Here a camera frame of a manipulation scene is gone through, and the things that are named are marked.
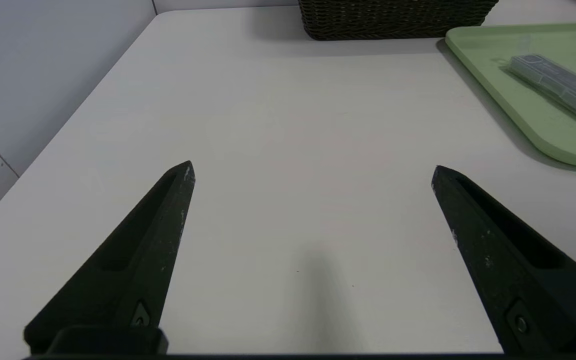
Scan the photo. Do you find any light green plastic tray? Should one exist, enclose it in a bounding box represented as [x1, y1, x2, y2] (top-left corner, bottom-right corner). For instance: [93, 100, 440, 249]
[444, 22, 576, 168]

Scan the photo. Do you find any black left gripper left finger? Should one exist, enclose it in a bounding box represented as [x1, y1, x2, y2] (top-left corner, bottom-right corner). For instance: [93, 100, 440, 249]
[23, 160, 196, 356]

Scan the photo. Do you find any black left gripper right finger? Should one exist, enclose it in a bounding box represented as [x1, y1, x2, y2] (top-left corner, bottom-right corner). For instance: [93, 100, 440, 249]
[430, 165, 576, 356]

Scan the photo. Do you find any dark brown wicker basket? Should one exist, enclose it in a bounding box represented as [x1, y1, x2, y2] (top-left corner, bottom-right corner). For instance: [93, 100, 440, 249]
[298, 0, 500, 41]

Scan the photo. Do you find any grey pencil lead case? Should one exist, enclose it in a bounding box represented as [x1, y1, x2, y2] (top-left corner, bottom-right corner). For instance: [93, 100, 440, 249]
[508, 54, 576, 131]

